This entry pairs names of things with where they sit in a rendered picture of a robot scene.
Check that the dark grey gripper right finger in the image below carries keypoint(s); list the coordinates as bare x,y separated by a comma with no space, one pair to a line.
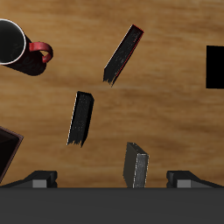
180,178

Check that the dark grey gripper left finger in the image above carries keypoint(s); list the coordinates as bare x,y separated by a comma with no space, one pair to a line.
43,178

